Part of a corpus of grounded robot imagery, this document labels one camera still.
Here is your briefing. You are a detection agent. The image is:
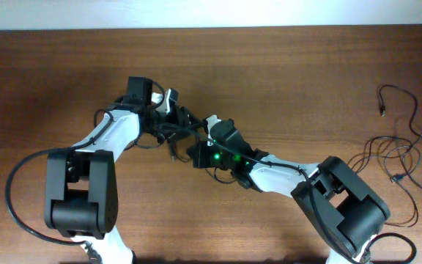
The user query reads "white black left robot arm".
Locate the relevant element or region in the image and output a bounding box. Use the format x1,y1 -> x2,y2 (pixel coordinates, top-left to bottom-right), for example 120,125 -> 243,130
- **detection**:
44,77 -> 178,263

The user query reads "black USB-C cable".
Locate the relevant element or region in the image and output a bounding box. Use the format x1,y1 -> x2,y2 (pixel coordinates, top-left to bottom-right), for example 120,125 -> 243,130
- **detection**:
346,84 -> 422,228

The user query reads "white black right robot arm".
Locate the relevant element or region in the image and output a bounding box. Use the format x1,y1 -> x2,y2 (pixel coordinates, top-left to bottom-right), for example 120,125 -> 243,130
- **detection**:
187,120 -> 390,263

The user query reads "black USB-A cable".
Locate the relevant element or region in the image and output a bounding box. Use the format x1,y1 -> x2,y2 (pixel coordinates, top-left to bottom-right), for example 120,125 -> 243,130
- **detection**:
137,120 -> 241,185

